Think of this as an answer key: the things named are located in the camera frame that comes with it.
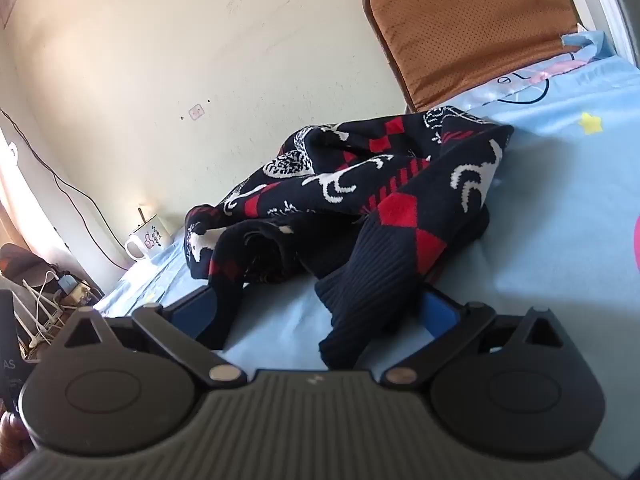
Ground light blue printed bed sheet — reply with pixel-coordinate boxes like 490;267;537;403
92;30;640;480

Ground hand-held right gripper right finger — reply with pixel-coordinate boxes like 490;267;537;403
382;287;568;388

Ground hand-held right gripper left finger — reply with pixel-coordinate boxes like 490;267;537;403
62;285;246;388

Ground brown perforated seat cushion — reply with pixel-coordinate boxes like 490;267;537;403
363;0;583;113

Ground person's left hand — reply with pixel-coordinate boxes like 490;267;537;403
0;410;30;462

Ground white charging cables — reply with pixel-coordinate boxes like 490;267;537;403
19;270;68;352

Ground white enamel mug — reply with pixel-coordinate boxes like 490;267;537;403
124;212;175;261

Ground black wall cable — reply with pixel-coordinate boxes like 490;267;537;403
0;108;130;272

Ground white door frame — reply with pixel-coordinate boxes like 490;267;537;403
570;0;640;68

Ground navy red patterned knit sweater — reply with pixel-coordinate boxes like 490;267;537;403
184;106;515;368

